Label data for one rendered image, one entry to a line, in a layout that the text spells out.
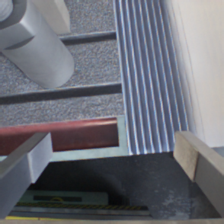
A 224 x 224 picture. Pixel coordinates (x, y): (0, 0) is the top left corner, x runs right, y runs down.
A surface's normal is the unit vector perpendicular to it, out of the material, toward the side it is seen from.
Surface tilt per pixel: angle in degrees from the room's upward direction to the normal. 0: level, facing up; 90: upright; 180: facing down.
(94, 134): 0
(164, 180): 0
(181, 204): 0
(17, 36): 90
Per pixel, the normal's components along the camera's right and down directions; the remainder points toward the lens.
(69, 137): -0.05, -0.18
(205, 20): -0.90, 0.00
